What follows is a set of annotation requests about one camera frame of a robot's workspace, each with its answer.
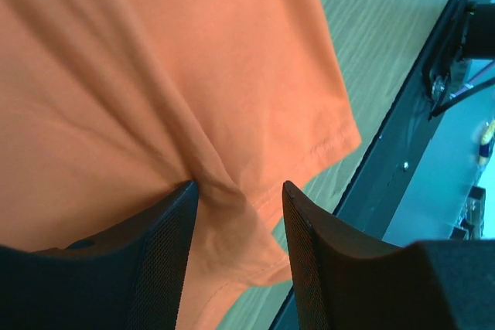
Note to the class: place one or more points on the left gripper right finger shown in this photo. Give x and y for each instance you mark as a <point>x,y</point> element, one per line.
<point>346,279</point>

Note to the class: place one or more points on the orange t shirt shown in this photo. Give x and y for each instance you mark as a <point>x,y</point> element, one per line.
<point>107,105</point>

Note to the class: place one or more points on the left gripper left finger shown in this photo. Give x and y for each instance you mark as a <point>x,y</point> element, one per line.
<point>129,276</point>

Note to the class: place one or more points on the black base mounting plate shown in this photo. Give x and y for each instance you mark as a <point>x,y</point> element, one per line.
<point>419,177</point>

